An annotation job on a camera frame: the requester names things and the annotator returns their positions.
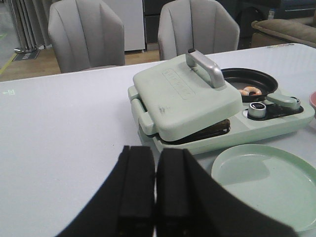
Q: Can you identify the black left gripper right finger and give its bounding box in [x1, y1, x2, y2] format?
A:
[156, 149, 297, 237]

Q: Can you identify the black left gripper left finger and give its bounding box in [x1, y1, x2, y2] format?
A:
[58, 146, 155, 237]

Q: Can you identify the bread slice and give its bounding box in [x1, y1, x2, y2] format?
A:
[184, 119, 231, 141]

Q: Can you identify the mint green sandwich maker lid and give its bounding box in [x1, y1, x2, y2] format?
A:
[128, 49, 242, 142]

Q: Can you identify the pink shrimp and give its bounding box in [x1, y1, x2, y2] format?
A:
[239, 86, 262, 96]

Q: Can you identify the mint green breakfast maker base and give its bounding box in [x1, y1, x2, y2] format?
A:
[128, 86, 315, 155]

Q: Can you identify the mint green round plate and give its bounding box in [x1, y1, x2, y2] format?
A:
[211, 144, 316, 232]

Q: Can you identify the left silver control knob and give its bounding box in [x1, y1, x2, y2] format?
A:
[247, 102, 267, 119]

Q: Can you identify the silver control knob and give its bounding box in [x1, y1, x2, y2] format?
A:
[291, 97, 301, 111]
[247, 102, 267, 119]

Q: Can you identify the black round frying pan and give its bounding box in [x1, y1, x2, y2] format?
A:
[222, 68, 278, 103]

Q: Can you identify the right silver control knob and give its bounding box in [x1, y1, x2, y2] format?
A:
[291, 97, 301, 111]

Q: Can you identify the pink bowl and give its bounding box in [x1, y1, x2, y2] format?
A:
[309, 91, 316, 110]

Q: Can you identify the right grey upholstered chair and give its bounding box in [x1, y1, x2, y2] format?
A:
[158, 0, 240, 60]

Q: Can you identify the grey upholstered chair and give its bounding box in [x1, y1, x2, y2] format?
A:
[158, 0, 240, 60]
[48, 0, 125, 73]

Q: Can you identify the left grey upholstered chair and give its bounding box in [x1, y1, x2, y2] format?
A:
[48, 0, 125, 73]

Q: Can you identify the white refrigerator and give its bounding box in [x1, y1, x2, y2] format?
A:
[117, 0, 145, 51]

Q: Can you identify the black side cabinet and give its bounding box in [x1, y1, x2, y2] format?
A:
[219, 0, 316, 49]

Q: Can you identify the beige sofa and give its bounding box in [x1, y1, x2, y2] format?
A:
[251, 17, 316, 48]

